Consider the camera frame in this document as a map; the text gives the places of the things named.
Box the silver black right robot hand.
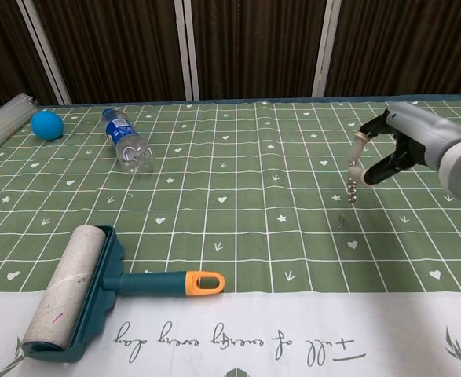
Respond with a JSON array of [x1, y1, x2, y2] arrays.
[[346, 101, 461, 185]]

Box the silver metal ball chain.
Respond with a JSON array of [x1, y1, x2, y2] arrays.
[[346, 157, 359, 203]]

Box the dark pleated curtain panel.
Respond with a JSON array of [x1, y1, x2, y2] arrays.
[[31, 0, 194, 105], [324, 0, 461, 97], [0, 0, 60, 108], [190, 0, 328, 101]]

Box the green grid patterned tablecloth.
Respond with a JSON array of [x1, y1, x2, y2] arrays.
[[0, 96, 461, 377]]

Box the clear plastic bottle blue label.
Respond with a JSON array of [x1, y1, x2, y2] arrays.
[[101, 108, 155, 174]]

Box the blue ball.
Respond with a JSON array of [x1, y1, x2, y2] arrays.
[[31, 111, 65, 141]]

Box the stack of clear plastic cups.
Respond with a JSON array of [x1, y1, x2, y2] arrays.
[[0, 93, 39, 162]]

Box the white partition frame post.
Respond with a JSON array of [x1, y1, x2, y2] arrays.
[[174, 0, 200, 101], [16, 0, 73, 106], [311, 0, 342, 98]]

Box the teal lint roller orange handle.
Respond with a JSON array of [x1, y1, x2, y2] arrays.
[[20, 224, 227, 363]]

